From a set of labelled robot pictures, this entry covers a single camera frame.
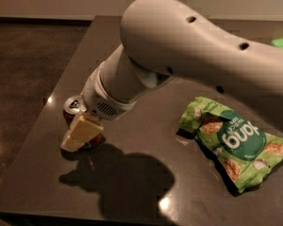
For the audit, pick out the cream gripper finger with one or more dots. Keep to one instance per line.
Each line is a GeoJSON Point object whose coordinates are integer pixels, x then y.
{"type": "Point", "coordinates": [84, 131]}

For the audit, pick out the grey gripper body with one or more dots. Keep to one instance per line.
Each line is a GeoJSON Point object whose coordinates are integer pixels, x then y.
{"type": "Point", "coordinates": [97, 100]}

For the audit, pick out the red coke can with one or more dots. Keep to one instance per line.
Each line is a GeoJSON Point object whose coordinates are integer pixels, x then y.
{"type": "Point", "coordinates": [75, 106]}

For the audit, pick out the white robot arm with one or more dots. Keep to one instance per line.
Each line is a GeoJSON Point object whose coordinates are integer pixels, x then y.
{"type": "Point", "coordinates": [164, 39]}

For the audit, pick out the green chip bag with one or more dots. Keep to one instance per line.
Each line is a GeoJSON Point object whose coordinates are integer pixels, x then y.
{"type": "Point", "coordinates": [246, 153]}

